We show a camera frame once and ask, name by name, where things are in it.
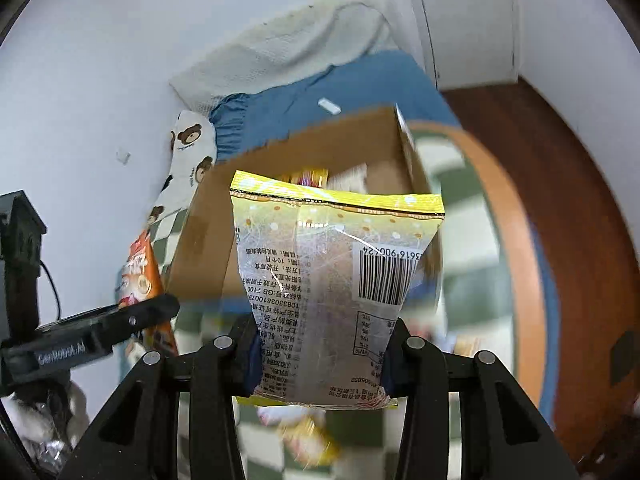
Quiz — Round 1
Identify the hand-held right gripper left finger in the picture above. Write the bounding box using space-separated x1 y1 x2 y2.
59 316 261 480

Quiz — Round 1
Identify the gold red noodle packet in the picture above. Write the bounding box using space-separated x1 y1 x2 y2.
282 169 328 188

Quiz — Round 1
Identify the blue bed sheet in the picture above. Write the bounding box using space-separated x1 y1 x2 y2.
207 50 461 161

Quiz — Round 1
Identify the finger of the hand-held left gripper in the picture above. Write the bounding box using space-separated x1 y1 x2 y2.
97 294 181 348

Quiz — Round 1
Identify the yellow clear bread packet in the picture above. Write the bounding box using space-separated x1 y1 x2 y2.
229 170 446 411

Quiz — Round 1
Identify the crumpled plastic bag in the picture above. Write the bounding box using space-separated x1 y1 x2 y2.
0 380 91 476

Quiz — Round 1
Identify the green checkered tablecloth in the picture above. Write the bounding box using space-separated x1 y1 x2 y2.
145 125 516 480

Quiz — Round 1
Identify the white door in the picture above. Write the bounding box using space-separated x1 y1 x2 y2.
400 0 521 91

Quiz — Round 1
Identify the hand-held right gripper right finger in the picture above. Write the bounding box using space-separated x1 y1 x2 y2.
384 319 581 480

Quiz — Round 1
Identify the bear print pillow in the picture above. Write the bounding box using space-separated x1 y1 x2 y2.
147 109 218 231

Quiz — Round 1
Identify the black cable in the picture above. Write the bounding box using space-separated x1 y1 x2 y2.
39 260 63 322

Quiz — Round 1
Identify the orange panda snack packet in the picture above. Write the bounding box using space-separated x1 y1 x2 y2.
117 230 178 356

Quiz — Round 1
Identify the brown cardboard box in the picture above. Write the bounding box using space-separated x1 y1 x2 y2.
165 105 443 306

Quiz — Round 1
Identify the round wooden table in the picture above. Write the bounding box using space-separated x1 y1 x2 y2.
145 120 546 480

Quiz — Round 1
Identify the yellow panda snack packet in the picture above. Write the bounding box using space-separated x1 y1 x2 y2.
280 415 341 466

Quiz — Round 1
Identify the white quilted blanket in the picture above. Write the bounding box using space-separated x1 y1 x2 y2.
169 2 401 111

